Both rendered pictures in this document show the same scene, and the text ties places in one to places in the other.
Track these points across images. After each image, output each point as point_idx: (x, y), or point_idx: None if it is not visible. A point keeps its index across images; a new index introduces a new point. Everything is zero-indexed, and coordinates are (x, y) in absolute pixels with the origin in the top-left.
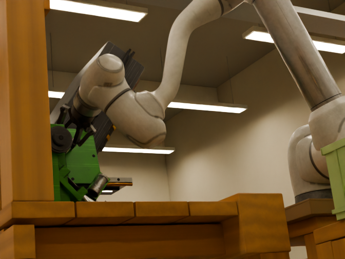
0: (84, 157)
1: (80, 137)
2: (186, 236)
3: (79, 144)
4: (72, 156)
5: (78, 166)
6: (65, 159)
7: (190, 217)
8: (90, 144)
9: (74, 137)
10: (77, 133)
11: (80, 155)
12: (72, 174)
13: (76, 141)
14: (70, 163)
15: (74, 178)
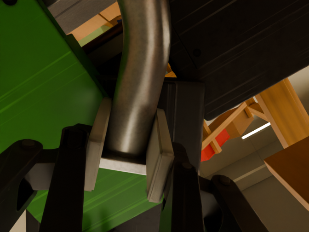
0: (28, 134)
1: (88, 204)
2: None
3: (22, 152)
4: (73, 107)
5: (25, 77)
6: (90, 79)
7: None
8: (39, 198)
9: (82, 175)
10: (61, 221)
11: (46, 131)
12: (22, 19)
13: (58, 159)
14: (62, 72)
15: (2, 5)
